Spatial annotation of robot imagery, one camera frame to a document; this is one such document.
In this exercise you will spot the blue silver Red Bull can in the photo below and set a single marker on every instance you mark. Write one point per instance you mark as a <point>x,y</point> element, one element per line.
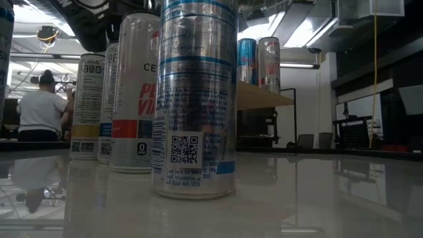
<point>195,99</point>
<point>247,63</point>

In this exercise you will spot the white Celsius Peach Vibe can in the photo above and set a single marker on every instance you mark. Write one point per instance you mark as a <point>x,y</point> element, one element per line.
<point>269,66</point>
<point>132,99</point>

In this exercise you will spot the black cart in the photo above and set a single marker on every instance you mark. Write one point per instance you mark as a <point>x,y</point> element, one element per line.
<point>256,127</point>

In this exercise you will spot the grey chair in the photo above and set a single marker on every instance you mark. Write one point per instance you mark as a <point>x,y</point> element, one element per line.
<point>305,141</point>
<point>326,140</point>

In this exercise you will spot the ceiling tube light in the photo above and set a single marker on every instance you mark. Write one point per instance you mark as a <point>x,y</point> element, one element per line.
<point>299,65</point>

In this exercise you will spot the white Celsius can blue band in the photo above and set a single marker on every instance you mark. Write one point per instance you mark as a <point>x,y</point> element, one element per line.
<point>107,109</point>

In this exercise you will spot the white Celsius can yellow band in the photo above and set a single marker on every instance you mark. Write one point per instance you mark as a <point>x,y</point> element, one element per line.
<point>86,109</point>

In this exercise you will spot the black perforated rack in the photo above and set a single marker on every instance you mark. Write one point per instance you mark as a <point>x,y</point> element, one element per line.
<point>355,134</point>

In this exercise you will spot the person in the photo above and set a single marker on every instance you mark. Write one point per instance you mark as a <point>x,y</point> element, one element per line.
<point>41,109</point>

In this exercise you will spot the red bin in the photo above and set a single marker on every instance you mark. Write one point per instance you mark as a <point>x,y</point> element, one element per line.
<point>393,148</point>

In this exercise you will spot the grey angled panel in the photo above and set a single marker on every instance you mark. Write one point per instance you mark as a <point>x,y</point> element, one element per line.
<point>413,99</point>

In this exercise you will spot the white Celsius can blue logo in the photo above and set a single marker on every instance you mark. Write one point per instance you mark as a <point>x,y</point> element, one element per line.
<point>5,49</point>

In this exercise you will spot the grey rectangular ceiling duct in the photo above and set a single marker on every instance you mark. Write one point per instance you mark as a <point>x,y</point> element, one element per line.
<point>294,23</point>

